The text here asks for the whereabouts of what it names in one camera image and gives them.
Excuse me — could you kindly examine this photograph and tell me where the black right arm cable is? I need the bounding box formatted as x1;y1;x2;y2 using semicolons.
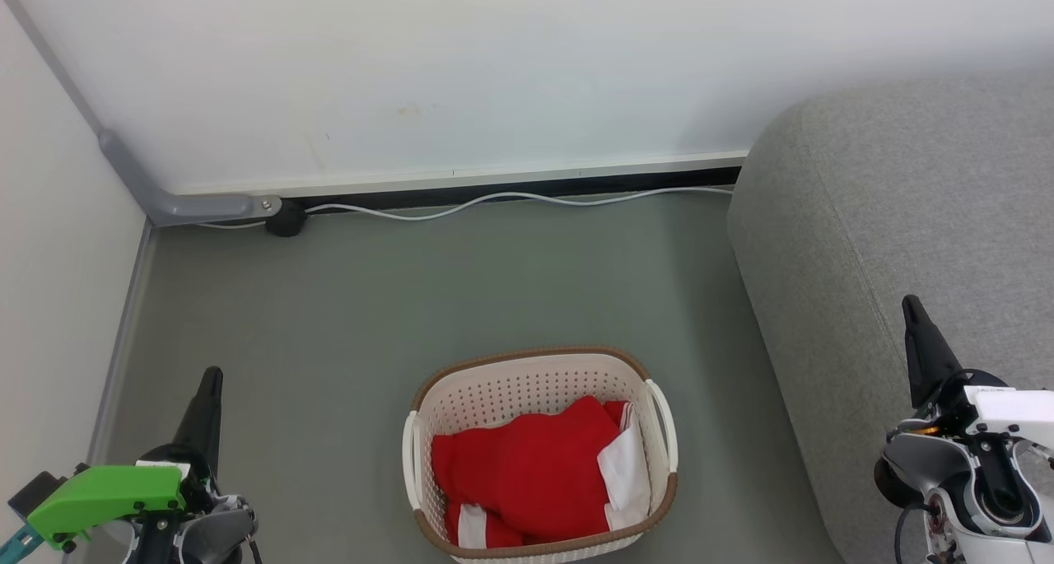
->
894;502;935;564

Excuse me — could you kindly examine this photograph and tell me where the white wall cable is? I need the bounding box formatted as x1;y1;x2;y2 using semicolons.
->
198;187;734;230

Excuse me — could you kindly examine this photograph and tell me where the cream perforated laundry basket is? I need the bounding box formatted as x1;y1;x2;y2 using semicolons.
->
402;347;679;563

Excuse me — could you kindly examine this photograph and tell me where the silver wall baseboard strip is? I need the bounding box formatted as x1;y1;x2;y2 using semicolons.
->
177;151;749;197

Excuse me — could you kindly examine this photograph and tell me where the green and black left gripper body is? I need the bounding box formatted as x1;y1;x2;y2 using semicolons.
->
27;445;223;550

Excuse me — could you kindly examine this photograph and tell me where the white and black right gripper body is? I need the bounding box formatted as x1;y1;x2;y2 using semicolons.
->
902;371;1054;448

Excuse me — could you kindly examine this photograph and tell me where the grey fabric sofa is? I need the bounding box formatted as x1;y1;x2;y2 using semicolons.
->
727;74;1054;564

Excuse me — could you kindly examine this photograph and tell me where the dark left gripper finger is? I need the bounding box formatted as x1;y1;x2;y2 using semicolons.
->
173;366;225;476

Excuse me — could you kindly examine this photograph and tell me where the black round floor fitting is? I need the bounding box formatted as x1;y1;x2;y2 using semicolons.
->
265;200;308;237

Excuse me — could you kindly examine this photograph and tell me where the grey cable conduit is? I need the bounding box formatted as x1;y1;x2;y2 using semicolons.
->
0;0;282;227

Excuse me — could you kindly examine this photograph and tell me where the red and white garment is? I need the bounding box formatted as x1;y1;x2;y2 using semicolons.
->
431;395;651;548

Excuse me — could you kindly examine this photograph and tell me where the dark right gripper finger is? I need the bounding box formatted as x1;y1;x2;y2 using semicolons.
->
902;295;963;408

